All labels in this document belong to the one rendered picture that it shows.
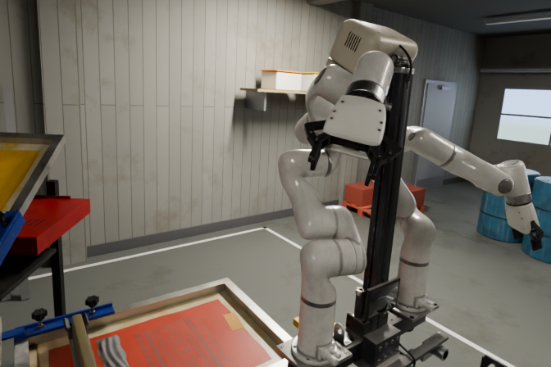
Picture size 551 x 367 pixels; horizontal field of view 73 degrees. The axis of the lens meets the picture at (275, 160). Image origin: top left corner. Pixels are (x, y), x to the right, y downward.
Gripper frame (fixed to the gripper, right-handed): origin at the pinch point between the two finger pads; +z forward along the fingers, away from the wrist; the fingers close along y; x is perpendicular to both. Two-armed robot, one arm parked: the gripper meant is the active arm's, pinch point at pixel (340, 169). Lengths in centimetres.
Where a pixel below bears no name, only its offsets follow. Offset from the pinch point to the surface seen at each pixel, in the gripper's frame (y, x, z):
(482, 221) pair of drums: -175, -418, -292
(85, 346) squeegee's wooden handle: 59, -70, 36
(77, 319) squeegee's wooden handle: 71, -77, 30
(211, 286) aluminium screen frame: 44, -109, -3
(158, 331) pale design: 50, -93, 22
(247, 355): 17, -89, 19
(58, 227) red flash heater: 135, -121, -6
